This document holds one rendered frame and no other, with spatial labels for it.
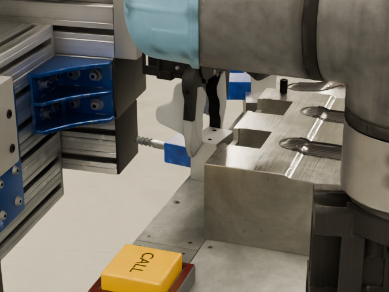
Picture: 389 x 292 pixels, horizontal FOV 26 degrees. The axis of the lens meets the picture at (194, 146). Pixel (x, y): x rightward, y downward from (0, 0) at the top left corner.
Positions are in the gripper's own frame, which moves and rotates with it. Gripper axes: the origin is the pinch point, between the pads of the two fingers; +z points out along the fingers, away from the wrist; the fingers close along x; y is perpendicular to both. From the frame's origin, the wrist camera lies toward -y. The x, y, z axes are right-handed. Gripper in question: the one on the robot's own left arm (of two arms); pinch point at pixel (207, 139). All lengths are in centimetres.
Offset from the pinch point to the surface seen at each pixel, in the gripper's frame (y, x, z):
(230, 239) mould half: -10.3, 15.2, 4.1
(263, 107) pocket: -4.9, -6.1, -3.2
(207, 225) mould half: -7.7, 15.5, 2.8
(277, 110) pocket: -6.7, -6.3, -2.9
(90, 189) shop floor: 107, -128, 85
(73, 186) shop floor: 114, -127, 85
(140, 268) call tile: -7.5, 29.2, 0.9
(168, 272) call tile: -10.0, 28.5, 0.9
